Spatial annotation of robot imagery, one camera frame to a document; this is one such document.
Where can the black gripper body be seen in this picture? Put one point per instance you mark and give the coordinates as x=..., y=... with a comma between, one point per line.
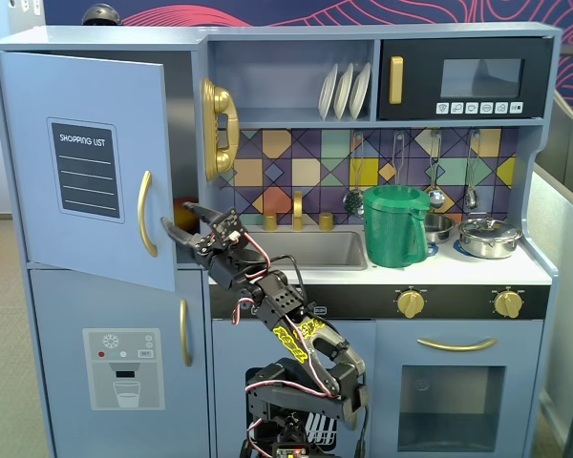
x=204, y=244

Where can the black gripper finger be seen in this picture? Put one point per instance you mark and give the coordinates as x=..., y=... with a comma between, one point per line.
x=200, y=213
x=181, y=234

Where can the blue door with shopping list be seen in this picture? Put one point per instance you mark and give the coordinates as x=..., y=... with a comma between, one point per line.
x=28, y=191

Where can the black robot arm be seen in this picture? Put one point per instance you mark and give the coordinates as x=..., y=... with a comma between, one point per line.
x=305, y=403

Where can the blue dishwasher door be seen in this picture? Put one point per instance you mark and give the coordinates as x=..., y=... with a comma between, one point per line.
x=229, y=353

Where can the blue door with ice dispenser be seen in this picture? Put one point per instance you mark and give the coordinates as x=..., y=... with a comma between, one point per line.
x=57, y=310

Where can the small open steel pot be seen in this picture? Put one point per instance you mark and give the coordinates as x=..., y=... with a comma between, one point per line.
x=439, y=229

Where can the blue oven door with window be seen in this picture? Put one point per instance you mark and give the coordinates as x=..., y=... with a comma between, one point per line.
x=520, y=381

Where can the black microwave door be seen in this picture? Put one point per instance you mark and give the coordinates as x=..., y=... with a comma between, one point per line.
x=537, y=71

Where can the orange red toy food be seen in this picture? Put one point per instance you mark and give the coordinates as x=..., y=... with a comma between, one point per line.
x=179, y=218

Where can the gold faucet knob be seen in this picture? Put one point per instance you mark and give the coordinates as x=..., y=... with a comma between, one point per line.
x=270, y=222
x=325, y=221

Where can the gold toy faucet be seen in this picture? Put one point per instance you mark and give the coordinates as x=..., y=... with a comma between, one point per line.
x=297, y=210

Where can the grey toy sink basin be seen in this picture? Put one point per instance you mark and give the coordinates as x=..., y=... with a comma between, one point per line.
x=324, y=250

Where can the gold toy telephone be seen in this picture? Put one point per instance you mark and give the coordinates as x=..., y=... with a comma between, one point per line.
x=218, y=102

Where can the steel slotted spoon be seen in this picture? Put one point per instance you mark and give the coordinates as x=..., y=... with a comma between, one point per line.
x=354, y=202

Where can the green plastic pitcher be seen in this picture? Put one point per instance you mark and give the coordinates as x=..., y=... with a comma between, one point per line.
x=389, y=229

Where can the white toy plate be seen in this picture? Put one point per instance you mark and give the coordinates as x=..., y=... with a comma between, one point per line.
x=344, y=90
x=361, y=89
x=326, y=93

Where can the gold stove knob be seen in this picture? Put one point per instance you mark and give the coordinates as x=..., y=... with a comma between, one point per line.
x=508, y=303
x=410, y=303

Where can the blue toy play kitchen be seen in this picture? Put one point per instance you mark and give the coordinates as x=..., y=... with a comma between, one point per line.
x=124, y=37

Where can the steel hanging spatula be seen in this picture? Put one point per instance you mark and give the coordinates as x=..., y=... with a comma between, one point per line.
x=400, y=162

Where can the steel ladle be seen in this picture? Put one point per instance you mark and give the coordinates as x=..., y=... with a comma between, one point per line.
x=436, y=198

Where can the steel hanging whisk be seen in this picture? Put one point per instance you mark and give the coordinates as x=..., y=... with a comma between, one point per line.
x=471, y=195

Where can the steel pot with lid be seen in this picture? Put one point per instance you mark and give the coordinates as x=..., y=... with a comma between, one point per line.
x=489, y=238

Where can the grey partition bin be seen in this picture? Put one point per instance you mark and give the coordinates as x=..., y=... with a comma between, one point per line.
x=561, y=214

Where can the small camera circuit board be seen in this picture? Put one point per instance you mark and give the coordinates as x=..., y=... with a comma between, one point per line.
x=226, y=224

